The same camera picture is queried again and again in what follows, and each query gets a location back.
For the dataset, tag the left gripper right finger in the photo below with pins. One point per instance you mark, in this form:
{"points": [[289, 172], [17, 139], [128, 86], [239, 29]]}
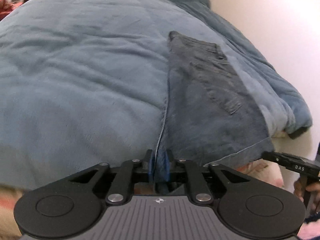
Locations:
{"points": [[186, 179]]}

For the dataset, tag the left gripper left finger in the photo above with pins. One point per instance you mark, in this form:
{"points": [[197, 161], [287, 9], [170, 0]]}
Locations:
{"points": [[133, 177]]}

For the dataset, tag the blue denim shorts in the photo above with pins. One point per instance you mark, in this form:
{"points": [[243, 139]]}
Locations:
{"points": [[210, 116]]}

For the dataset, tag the person's right hand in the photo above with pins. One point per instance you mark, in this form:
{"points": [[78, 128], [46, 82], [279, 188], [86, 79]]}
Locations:
{"points": [[313, 188]]}

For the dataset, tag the blue fleece blanket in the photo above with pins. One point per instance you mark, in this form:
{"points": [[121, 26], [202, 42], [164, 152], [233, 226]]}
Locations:
{"points": [[85, 82]]}

